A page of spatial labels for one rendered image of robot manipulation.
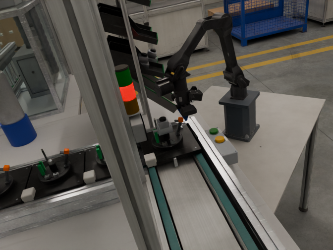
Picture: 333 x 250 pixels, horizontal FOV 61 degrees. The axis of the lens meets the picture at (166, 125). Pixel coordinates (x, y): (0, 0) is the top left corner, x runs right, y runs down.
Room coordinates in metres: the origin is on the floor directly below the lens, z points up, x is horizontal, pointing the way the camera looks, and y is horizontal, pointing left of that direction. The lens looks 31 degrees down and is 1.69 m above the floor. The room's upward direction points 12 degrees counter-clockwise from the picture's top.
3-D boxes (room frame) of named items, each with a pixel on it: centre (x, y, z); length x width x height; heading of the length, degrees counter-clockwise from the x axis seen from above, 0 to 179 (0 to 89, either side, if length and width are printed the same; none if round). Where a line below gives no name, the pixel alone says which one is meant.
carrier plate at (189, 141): (1.04, 0.01, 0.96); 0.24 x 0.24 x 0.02; 7
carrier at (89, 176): (1.01, 0.26, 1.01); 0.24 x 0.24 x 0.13; 7
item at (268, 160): (1.19, -0.32, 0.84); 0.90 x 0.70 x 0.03; 138
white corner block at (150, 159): (0.93, 0.10, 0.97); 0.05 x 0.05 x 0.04; 7
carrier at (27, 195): (0.97, 0.51, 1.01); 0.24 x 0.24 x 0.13; 7
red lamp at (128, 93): (0.84, 0.10, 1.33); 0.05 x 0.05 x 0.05
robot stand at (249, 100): (1.16, -0.36, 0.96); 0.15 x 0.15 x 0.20; 48
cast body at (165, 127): (1.04, 0.02, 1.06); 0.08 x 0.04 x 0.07; 98
